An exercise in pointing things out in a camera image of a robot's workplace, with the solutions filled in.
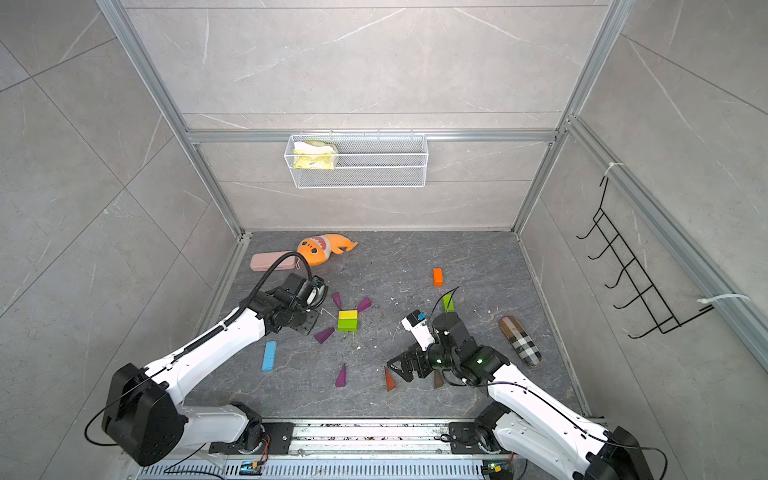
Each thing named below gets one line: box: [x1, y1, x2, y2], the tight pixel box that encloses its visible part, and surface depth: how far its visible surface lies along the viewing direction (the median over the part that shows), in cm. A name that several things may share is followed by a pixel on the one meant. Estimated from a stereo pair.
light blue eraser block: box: [262, 341, 277, 371], surface depth 87 cm
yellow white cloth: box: [293, 140, 336, 170], surface depth 88 cm
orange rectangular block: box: [432, 267, 445, 287], surface depth 106 cm
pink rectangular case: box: [250, 251, 297, 271], surface depth 109 cm
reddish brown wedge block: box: [385, 368, 397, 392], surface depth 83 cm
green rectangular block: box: [337, 318, 359, 332], surface depth 94 cm
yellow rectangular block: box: [338, 310, 359, 323], surface depth 95 cm
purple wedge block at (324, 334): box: [314, 327, 335, 344], surface depth 93 cm
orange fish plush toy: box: [297, 234, 359, 266], surface depth 109 cm
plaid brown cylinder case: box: [499, 315, 542, 367], surface depth 89 cm
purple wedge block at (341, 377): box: [335, 363, 347, 387], surface depth 85 cm
